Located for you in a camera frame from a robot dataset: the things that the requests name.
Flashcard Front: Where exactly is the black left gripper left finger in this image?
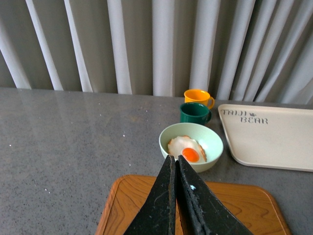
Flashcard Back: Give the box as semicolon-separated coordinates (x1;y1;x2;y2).
124;155;177;235

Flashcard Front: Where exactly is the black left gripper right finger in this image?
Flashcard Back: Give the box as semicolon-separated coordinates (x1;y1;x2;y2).
176;156;252;235

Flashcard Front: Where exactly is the wooden cutting board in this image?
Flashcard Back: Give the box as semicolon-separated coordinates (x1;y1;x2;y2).
95;175;291;235

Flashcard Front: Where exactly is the fake fried egg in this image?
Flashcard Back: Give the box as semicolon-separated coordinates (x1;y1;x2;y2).
167;136;207;163

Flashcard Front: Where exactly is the light green bowl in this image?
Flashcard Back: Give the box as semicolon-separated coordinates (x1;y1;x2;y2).
159;123;224;173

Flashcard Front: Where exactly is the dark green mug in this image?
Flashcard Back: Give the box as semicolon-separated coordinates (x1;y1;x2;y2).
180;102;212;125

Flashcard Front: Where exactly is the cream bear serving tray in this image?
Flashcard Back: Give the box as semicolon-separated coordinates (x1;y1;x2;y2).
218;104;313;172

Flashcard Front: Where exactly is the yellow mug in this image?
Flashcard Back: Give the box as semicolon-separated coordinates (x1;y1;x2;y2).
184;89;215;109

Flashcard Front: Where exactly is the white pleated curtain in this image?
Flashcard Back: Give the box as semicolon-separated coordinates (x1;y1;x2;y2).
0;0;313;105

